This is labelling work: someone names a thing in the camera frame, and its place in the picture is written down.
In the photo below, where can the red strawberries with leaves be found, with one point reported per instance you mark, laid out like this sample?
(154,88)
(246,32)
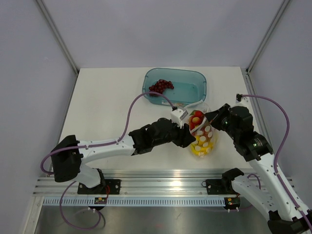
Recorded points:
(198,124)

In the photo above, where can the aluminium mounting rail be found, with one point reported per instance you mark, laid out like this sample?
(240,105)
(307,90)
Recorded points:
(160,183)

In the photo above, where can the right aluminium frame post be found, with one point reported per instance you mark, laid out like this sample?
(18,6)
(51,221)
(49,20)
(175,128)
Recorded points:
(268,34)

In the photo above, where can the yellow banana bunch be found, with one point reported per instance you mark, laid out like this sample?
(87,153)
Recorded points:
(202,146)

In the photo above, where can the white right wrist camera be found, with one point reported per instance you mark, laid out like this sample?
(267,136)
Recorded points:
(242,101)

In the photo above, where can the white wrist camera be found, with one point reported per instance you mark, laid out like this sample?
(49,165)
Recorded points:
(178,115)
(242,101)

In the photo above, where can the white slotted cable duct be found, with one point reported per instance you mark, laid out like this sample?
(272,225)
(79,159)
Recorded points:
(137,201)

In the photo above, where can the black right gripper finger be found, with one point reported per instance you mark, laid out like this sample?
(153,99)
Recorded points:
(217,115)
(219,126)

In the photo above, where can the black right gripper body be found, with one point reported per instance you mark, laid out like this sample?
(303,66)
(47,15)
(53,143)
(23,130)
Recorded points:
(227,122)

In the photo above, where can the left aluminium frame post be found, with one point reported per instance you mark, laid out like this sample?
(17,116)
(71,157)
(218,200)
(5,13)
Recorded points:
(56,34)

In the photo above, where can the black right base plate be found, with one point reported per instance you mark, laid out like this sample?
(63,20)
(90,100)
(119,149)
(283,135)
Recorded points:
(215,187)

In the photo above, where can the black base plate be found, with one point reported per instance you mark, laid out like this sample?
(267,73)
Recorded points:
(215,187)
(112,187)

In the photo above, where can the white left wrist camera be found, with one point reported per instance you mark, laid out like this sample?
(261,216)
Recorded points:
(178,115)

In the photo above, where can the aluminium frame post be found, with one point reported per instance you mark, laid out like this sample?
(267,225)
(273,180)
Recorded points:
(268,34)
(56,34)

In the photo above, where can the clear dotted zip bag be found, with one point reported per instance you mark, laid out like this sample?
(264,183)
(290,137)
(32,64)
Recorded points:
(202,106)

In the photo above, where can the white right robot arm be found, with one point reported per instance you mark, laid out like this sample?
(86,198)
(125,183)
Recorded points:
(283,210)

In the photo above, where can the teal plastic tray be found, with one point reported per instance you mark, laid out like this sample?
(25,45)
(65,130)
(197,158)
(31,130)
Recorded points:
(189,86)

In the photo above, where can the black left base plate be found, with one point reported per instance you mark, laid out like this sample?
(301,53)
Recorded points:
(112,187)

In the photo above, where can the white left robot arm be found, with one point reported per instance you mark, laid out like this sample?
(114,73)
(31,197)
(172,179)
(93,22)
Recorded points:
(70,157)

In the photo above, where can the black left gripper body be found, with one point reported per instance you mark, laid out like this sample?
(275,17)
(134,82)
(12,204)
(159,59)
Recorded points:
(174,135)

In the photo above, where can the dark red grape bunch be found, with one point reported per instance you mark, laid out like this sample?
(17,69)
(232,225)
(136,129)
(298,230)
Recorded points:
(161,86)

